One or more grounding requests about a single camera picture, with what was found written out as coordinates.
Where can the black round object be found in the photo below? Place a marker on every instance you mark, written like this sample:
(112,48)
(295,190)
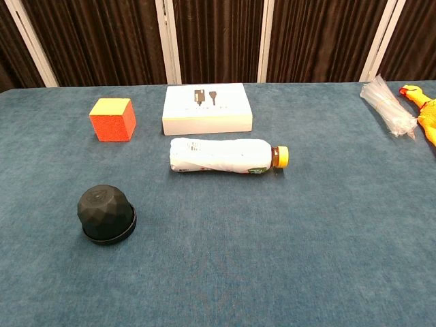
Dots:
(102,214)

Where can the white-labelled bottle yellow cap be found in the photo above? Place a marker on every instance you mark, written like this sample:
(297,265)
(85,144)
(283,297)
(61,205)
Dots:
(218,157)

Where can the white flat product box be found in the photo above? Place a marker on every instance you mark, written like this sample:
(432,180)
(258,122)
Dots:
(204,117)

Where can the blue felt table cover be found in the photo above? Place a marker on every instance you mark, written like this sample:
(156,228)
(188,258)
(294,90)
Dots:
(272,238)

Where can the orange foam cube yellow face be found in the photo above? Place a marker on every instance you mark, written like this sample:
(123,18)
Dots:
(112,123)

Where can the dark brown pleated curtain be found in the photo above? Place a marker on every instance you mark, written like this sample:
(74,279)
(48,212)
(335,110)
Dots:
(102,41)

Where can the yellow rubber chicken toy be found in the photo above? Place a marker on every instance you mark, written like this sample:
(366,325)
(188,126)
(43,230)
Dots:
(428,117)

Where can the white frame post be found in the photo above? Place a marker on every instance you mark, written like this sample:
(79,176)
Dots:
(266,41)
(33,44)
(168,44)
(378,41)

